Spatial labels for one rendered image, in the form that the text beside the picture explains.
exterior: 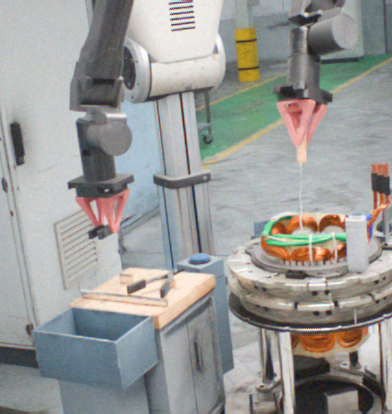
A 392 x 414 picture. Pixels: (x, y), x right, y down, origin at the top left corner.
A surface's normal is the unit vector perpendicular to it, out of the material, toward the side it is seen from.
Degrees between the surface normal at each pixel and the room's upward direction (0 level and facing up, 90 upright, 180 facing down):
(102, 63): 117
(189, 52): 90
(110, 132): 91
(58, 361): 90
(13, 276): 90
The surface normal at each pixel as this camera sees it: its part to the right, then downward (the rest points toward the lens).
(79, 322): -0.48, 0.28
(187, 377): 0.87, 0.04
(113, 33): 0.41, 0.61
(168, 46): 0.48, 0.18
